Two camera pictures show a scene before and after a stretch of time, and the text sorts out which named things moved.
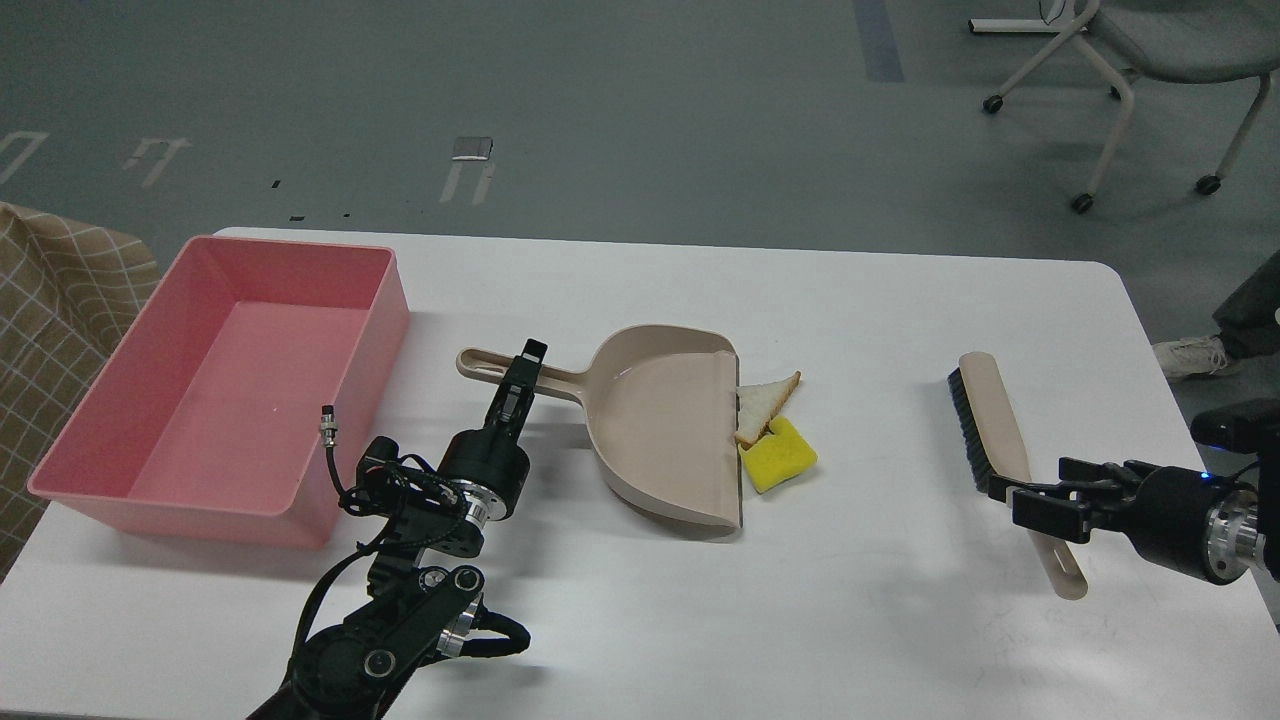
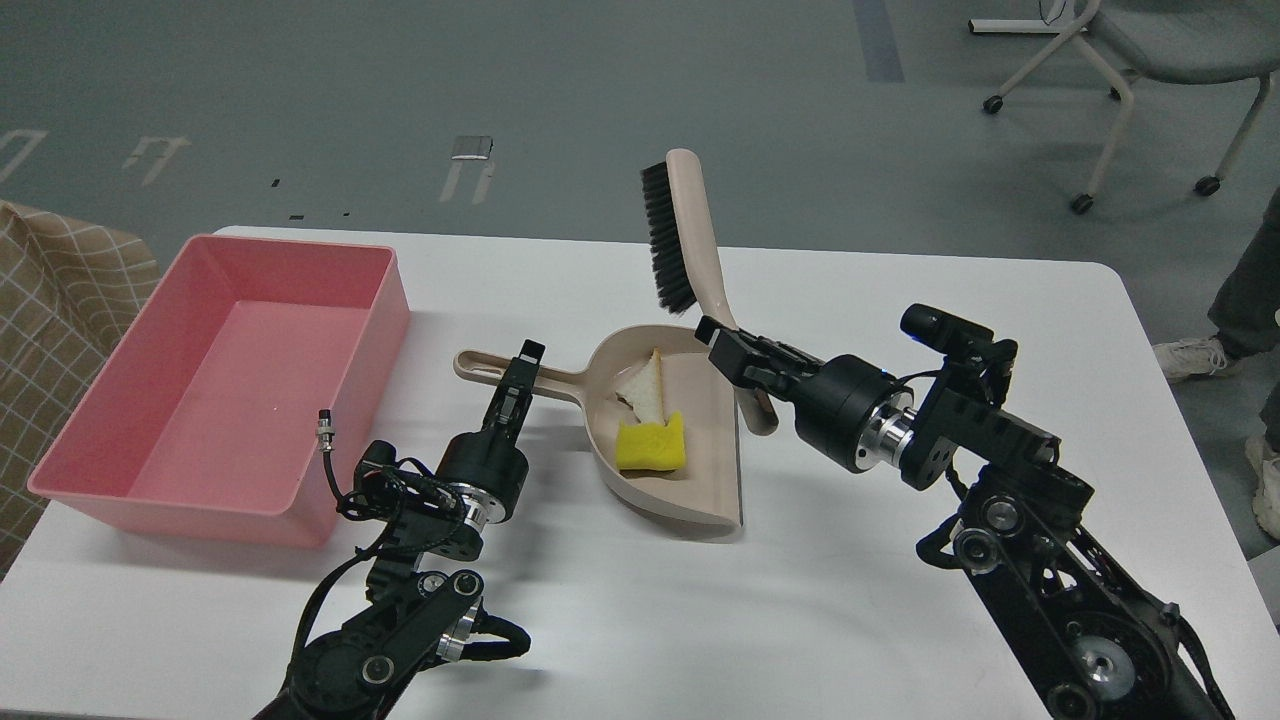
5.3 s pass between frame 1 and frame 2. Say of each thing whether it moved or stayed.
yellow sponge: moved
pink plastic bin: stayed
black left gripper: stayed
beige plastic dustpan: stayed
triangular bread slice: moved
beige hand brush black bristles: moved
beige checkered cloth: stayed
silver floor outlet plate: stayed
